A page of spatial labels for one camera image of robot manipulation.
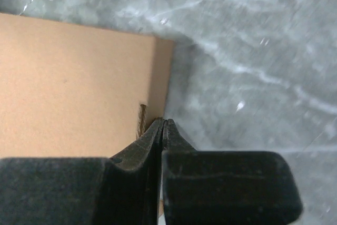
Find brown cardboard box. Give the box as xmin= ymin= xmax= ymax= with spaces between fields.
xmin=1 ymin=14 xmax=174 ymax=158

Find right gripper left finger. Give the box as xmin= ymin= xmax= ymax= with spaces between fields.
xmin=1 ymin=119 xmax=164 ymax=224

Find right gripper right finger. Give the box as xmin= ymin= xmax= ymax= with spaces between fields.
xmin=162 ymin=119 xmax=303 ymax=224

